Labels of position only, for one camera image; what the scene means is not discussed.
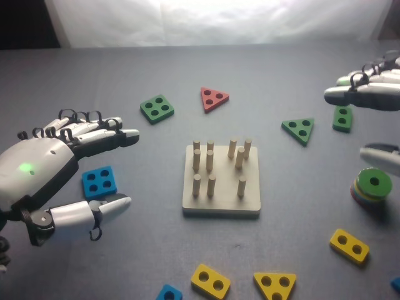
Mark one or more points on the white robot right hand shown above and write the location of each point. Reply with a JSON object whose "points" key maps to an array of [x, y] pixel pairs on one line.
{"points": [[375, 93]]}

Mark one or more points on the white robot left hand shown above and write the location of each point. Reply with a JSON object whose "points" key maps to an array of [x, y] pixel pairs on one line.
{"points": [[40, 162]]}

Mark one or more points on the green rectangle two-hole block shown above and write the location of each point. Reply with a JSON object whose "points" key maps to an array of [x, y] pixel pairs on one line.
{"points": [[337, 123]]}

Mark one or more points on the blue square four-hole block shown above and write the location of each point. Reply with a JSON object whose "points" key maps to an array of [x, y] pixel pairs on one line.
{"points": [[100, 182]]}

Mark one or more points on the green triangle three-hole block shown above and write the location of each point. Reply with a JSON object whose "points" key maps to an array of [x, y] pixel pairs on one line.
{"points": [[307, 126]]}

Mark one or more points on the green square four-hole block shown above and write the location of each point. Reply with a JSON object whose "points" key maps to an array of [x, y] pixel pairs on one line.
{"points": [[148, 109]]}

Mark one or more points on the yellow rectangle two-hole block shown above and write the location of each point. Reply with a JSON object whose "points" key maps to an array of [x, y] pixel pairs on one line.
{"points": [[211, 279], [350, 243]]}

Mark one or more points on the red triangle three-hole block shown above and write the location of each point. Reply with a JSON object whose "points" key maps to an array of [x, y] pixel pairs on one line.
{"points": [[207, 103]]}

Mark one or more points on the blue rectangle two-hole block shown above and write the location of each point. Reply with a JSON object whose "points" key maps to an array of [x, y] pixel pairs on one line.
{"points": [[164, 292]]}

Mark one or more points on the wooden peg board base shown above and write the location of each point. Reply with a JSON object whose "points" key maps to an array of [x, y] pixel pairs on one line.
{"points": [[222, 200]]}

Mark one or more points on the blue triangle three-hole block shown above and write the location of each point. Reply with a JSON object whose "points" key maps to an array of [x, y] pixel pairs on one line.
{"points": [[396, 284]]}

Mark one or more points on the yellow triangle three-hole block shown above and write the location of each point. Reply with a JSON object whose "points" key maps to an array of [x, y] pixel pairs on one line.
{"points": [[275, 286]]}

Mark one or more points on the grey table cloth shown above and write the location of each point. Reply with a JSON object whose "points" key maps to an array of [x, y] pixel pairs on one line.
{"points": [[156, 243]]}

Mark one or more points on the white backdrop sheet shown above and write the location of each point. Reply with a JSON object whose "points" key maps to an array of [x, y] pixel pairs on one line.
{"points": [[218, 22]]}

